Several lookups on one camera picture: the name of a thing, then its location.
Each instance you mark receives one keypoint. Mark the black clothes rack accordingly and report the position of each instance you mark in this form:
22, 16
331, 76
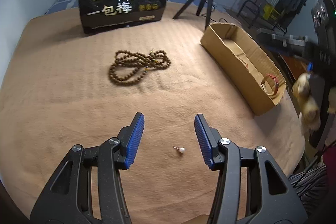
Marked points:
252, 11

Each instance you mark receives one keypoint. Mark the dark hanging clothes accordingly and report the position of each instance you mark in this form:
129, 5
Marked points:
288, 9

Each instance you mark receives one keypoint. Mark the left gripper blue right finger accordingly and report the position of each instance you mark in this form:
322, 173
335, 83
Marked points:
270, 196

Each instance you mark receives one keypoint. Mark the operator hand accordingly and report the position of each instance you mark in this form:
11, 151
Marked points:
309, 116

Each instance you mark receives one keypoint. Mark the green jade red-cord pendant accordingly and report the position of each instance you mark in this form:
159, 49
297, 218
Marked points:
242, 57

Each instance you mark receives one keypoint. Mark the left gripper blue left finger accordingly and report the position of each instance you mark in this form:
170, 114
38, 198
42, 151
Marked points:
86, 185

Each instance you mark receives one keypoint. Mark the yellow black box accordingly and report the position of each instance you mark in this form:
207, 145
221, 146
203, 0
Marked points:
270, 14

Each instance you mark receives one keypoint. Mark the pearl stud earring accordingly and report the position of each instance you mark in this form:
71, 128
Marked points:
181, 150

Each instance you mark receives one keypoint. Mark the red strap wristwatch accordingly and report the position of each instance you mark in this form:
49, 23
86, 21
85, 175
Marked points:
270, 85

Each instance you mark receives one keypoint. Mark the cardboard box tray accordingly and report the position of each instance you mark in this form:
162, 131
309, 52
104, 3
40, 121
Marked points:
224, 42

